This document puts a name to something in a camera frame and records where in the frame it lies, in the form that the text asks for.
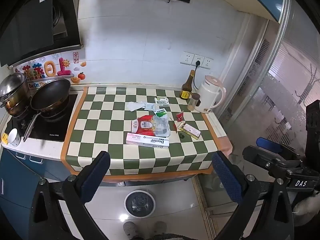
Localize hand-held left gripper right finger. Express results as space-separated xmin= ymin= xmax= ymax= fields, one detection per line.
xmin=212 ymin=151 xmax=295 ymax=240

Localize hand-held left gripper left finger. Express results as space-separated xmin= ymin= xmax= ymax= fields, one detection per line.
xmin=29 ymin=151 xmax=111 ymax=240

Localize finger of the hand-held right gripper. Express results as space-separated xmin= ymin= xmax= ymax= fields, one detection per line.
xmin=256 ymin=137 xmax=304 ymax=159
xmin=242 ymin=145 xmax=304 ymax=180

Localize round white trash bin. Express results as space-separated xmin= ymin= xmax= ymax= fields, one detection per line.
xmin=124 ymin=190 xmax=155 ymax=222

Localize red white plastic bag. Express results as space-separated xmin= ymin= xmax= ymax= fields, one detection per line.
xmin=132 ymin=115 xmax=172 ymax=137

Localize green white checkered table mat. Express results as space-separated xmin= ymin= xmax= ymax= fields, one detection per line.
xmin=61 ymin=86 xmax=233 ymax=180

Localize yellow flat box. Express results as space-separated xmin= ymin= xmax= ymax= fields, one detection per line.
xmin=180 ymin=123 xmax=202 ymax=139

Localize glass sliding door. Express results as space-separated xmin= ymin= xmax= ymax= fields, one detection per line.
xmin=220 ymin=0 xmax=320 ymax=155

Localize grey slipper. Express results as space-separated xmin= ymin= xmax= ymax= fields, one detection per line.
xmin=123 ymin=222 xmax=138 ymax=240
xmin=153 ymin=221 xmax=167 ymax=235

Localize long pink white box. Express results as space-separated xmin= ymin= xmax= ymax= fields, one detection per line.
xmin=126 ymin=132 xmax=170 ymax=149

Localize black gas stove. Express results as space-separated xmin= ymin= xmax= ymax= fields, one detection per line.
xmin=5 ymin=94 xmax=79 ymax=142

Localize white electric kettle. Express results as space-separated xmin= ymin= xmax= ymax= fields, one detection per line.
xmin=194 ymin=75 xmax=227 ymax=114

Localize blue base cabinet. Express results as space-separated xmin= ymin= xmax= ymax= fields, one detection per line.
xmin=0 ymin=147 xmax=73 ymax=230

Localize glass spice jar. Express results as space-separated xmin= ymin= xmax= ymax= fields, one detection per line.
xmin=187 ymin=93 xmax=201 ymax=111

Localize fuzzy grey clothing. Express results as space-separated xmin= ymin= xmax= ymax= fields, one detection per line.
xmin=149 ymin=232 xmax=203 ymax=240

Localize crumpled white tissue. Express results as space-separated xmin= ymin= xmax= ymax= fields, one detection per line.
xmin=128 ymin=101 xmax=147 ymax=112

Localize black frying pan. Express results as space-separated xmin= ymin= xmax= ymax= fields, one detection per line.
xmin=23 ymin=79 xmax=72 ymax=142

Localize brown sauce bottle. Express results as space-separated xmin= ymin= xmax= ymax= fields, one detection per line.
xmin=180 ymin=70 xmax=196 ymax=100

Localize steel pot with lid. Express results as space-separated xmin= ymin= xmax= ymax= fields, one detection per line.
xmin=0 ymin=72 xmax=32 ymax=118

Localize black range hood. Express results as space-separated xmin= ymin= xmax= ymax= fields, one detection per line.
xmin=0 ymin=0 xmax=84 ymax=67

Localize black power cable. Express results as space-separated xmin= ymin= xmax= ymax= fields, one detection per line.
xmin=194 ymin=60 xmax=202 ymax=90

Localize colourful wall stickers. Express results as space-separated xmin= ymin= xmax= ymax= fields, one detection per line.
xmin=15 ymin=52 xmax=87 ymax=89

